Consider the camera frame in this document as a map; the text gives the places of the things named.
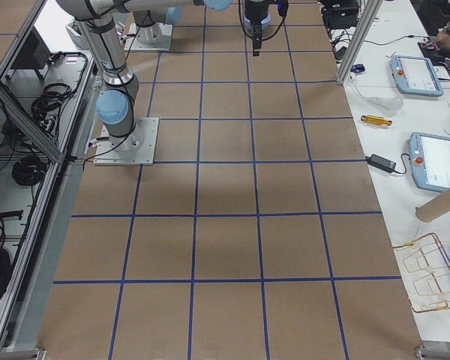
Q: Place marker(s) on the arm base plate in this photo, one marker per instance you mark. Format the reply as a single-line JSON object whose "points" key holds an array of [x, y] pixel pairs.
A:
{"points": [[138, 148], [149, 39]]}

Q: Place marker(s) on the near teach pendant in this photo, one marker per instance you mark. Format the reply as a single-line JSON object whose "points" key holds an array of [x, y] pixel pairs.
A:
{"points": [[430, 161]]}

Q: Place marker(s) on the gold wire rack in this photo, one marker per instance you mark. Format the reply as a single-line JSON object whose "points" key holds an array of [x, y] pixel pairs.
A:
{"points": [[424, 264]]}

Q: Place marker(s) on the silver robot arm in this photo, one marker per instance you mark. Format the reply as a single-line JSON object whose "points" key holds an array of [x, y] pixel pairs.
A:
{"points": [[165, 15], [115, 106]]}

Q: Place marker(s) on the far teach pendant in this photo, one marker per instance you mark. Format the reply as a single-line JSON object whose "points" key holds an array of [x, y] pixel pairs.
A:
{"points": [[415, 76]]}

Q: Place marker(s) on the black power adapter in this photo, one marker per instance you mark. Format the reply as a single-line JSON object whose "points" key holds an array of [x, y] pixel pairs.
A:
{"points": [[381, 163]]}

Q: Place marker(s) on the gold metal tool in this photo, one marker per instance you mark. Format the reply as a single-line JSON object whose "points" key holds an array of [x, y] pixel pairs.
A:
{"points": [[376, 120]]}

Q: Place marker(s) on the cardboard tube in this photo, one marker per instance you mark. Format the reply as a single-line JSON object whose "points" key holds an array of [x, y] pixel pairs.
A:
{"points": [[435, 208]]}

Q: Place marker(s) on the aluminium frame post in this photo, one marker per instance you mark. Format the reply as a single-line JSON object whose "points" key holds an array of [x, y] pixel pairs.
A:
{"points": [[364, 24]]}

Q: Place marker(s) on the teach pendant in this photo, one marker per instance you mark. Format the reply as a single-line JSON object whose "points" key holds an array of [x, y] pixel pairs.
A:
{"points": [[430, 161], [415, 76]]}

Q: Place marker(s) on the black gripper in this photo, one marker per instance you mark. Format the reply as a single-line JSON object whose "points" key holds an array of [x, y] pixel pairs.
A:
{"points": [[256, 15]]}

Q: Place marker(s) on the clear light bulb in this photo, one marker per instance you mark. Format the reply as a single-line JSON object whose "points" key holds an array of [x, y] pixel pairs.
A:
{"points": [[392, 104]]}

